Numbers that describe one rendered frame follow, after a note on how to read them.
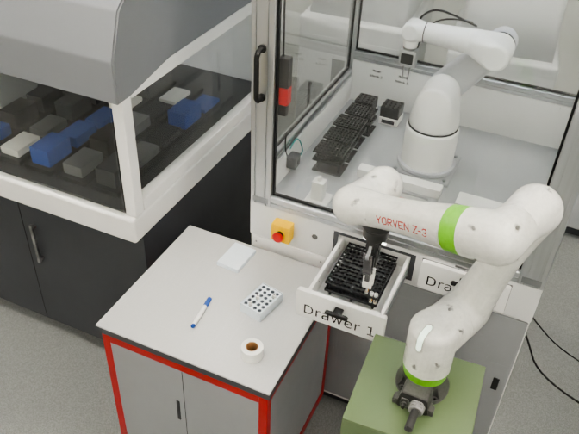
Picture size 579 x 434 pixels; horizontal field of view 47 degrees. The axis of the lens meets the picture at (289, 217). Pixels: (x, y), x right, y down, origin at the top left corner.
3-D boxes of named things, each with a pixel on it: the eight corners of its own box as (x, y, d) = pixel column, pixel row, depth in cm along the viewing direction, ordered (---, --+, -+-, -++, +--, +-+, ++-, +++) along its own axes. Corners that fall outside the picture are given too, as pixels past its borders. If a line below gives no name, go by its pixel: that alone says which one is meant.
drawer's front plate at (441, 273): (502, 313, 217) (511, 288, 211) (416, 285, 226) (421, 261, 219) (503, 310, 219) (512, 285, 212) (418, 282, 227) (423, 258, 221)
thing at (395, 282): (378, 335, 206) (381, 321, 202) (301, 308, 214) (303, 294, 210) (414, 258, 235) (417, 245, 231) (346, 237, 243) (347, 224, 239)
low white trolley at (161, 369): (264, 526, 242) (269, 394, 195) (121, 459, 261) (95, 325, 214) (325, 406, 284) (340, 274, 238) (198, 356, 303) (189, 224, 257)
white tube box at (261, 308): (259, 322, 218) (259, 313, 216) (239, 311, 222) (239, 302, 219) (282, 300, 226) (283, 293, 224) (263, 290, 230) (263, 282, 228)
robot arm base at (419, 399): (429, 445, 172) (432, 431, 169) (375, 424, 177) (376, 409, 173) (454, 374, 191) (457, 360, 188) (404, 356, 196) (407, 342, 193)
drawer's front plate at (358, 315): (381, 344, 205) (386, 319, 198) (295, 313, 214) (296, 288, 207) (382, 340, 206) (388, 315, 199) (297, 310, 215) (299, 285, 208)
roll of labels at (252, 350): (244, 344, 210) (244, 336, 208) (265, 349, 209) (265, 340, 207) (238, 361, 205) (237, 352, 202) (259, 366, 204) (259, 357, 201)
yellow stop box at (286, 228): (288, 246, 237) (289, 230, 232) (269, 240, 239) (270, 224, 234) (294, 238, 240) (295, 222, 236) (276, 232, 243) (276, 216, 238)
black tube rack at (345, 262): (375, 313, 213) (376, 299, 209) (323, 295, 218) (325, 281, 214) (395, 271, 229) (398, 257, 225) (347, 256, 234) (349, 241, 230)
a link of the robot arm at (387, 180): (414, 170, 182) (382, 153, 188) (385, 188, 175) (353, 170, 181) (406, 211, 191) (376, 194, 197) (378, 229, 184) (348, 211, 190)
